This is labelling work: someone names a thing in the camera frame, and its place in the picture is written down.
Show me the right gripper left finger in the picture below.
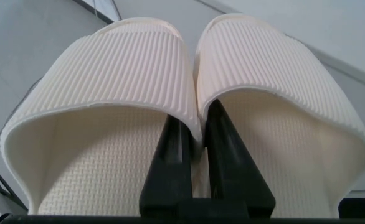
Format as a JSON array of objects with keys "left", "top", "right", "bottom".
[{"left": 138, "top": 114, "right": 194, "bottom": 218}]

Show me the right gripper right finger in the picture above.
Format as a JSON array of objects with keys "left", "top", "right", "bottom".
[{"left": 203, "top": 98, "right": 277, "bottom": 218}]

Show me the cream ribbed slipper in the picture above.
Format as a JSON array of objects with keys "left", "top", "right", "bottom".
[
  {"left": 0, "top": 17, "right": 211, "bottom": 216},
  {"left": 193, "top": 12, "right": 365, "bottom": 218}
]

